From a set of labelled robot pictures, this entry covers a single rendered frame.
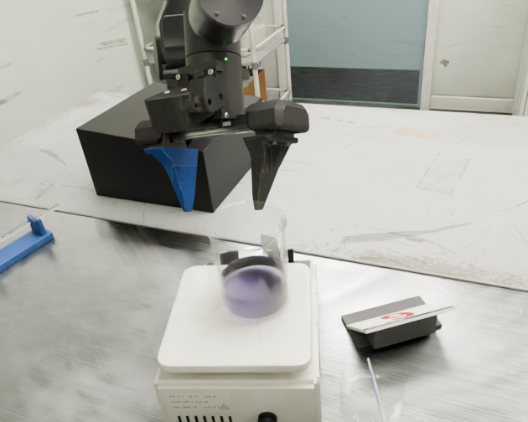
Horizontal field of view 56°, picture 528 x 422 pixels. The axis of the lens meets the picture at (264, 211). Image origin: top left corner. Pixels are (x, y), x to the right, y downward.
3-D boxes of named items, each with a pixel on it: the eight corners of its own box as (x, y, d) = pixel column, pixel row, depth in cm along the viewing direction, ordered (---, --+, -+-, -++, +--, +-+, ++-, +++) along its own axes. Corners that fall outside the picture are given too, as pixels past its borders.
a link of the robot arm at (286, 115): (167, 78, 59) (126, 69, 53) (308, 48, 49) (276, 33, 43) (171, 148, 59) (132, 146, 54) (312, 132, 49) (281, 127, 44)
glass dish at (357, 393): (407, 381, 45) (409, 364, 44) (400, 435, 41) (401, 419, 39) (346, 368, 47) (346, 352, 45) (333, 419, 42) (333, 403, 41)
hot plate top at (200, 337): (186, 272, 48) (184, 265, 48) (310, 269, 47) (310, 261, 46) (155, 373, 38) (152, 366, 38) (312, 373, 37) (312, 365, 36)
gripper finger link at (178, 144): (168, 133, 57) (142, 131, 54) (233, 124, 52) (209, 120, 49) (169, 151, 57) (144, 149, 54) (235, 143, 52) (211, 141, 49)
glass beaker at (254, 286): (215, 285, 45) (201, 207, 41) (284, 271, 46) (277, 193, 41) (225, 342, 40) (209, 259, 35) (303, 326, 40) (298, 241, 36)
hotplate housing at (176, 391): (206, 280, 59) (195, 225, 55) (317, 278, 57) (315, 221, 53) (161, 463, 40) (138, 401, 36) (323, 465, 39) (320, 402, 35)
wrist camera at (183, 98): (178, 76, 51) (131, 67, 45) (239, 66, 47) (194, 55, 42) (182, 135, 52) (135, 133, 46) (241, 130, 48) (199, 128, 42)
